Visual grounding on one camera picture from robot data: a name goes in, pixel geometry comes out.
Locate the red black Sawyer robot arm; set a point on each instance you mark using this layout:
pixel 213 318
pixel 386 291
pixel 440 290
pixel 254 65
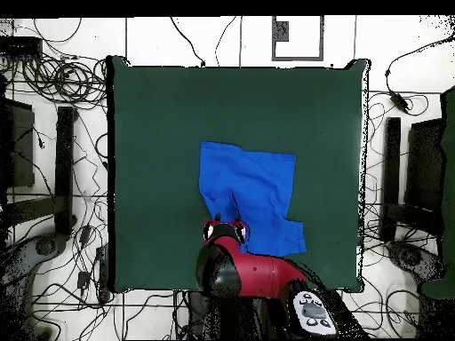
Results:
pixel 263 273

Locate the black power adapter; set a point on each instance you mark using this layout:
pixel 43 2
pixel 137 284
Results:
pixel 399 101

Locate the blue shirt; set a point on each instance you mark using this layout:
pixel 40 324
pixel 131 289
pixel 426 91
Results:
pixel 249 177

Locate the green cloth sheet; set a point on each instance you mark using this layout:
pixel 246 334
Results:
pixel 448 177

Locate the flat black device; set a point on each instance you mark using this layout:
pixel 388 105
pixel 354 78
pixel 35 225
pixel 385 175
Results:
pixel 19 45

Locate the grey square floor frame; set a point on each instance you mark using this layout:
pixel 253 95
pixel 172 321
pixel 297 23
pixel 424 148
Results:
pixel 298 58

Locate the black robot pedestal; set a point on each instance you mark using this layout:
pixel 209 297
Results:
pixel 231 319

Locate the black box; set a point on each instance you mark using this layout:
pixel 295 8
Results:
pixel 424 167
pixel 21 149

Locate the dark green table cloth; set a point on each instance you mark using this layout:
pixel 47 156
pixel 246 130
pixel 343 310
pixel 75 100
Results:
pixel 160 142

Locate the black stand bar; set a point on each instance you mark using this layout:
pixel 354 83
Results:
pixel 391 170
pixel 64 170

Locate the narrow black power strip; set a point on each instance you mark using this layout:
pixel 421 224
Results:
pixel 103 273

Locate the small grey square plate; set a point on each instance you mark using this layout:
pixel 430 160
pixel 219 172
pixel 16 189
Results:
pixel 282 31

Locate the small black plug adapter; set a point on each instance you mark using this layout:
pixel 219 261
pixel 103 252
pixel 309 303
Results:
pixel 83 280

